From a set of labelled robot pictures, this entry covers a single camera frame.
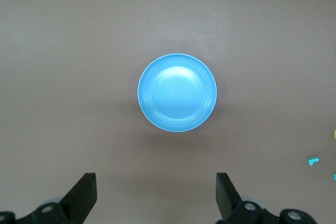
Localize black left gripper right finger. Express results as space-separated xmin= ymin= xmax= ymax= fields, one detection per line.
xmin=215 ymin=172 xmax=320 ymax=224

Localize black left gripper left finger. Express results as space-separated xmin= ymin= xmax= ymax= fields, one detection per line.
xmin=0 ymin=173 xmax=97 ymax=224

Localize blue plate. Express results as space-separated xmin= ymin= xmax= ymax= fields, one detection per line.
xmin=137 ymin=53 xmax=218 ymax=133

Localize brown table cover sheet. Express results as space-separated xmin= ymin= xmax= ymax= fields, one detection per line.
xmin=0 ymin=0 xmax=336 ymax=224

